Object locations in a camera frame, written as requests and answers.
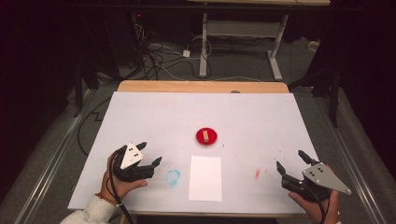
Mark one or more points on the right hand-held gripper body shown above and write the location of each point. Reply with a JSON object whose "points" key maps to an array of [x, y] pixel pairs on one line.
{"points": [[323, 177]]}

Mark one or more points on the white desk frame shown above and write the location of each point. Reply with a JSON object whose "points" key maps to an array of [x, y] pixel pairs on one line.
{"points": [[204, 46]]}

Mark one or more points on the person's right hand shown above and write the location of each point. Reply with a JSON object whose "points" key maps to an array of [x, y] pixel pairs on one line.
{"points": [[313, 210]]}

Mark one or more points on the small wooden stamp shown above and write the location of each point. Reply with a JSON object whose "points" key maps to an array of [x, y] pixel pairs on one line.
{"points": [[205, 136]]}

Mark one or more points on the white power adapter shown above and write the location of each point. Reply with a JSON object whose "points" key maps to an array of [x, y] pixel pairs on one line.
{"points": [[186, 53]]}

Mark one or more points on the white paper sheet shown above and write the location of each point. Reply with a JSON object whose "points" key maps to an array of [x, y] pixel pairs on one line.
{"points": [[205, 179]]}

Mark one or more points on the black metal stand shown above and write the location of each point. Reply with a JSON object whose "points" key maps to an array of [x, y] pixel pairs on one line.
{"points": [[334, 93], [78, 93]]}

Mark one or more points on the metal floor rail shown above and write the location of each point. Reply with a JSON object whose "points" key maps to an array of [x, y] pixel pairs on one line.
{"points": [[54, 155], [353, 171]]}

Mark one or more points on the wooden table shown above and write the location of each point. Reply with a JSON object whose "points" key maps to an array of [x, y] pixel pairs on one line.
{"points": [[186, 86]]}

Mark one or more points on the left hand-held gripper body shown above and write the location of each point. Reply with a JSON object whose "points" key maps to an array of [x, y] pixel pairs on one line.
{"points": [[132, 155]]}

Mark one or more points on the person's left hand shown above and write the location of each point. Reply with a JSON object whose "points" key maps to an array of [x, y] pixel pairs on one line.
{"points": [[120, 188]]}

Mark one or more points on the red round ink pad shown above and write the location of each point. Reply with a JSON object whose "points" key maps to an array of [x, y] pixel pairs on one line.
{"points": [[199, 137]]}

